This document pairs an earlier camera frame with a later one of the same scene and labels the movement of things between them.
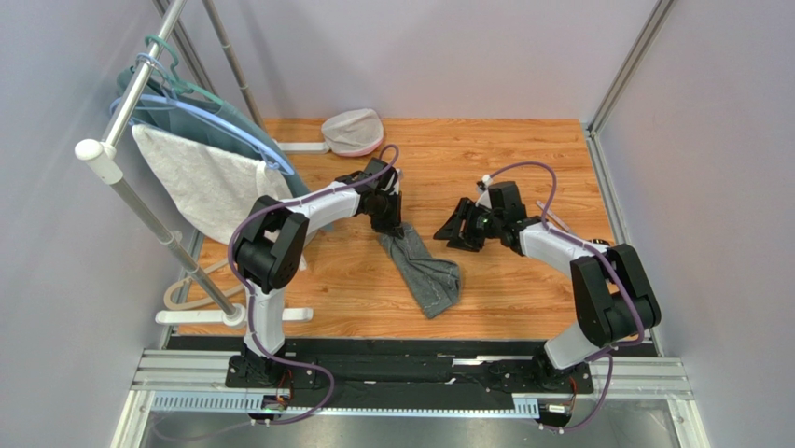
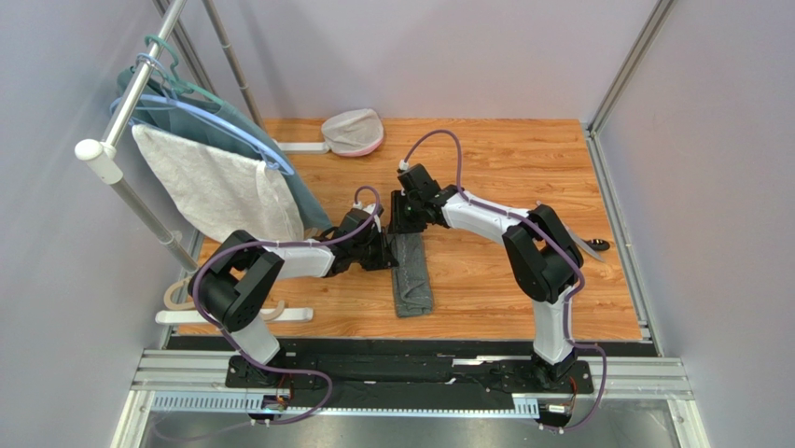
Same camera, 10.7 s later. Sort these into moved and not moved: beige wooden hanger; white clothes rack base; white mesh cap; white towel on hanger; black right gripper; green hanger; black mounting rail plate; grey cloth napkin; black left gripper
Moved: grey cloth napkin; black left gripper; black right gripper
Not moved: white mesh cap; green hanger; white clothes rack base; beige wooden hanger; black mounting rail plate; white towel on hanger
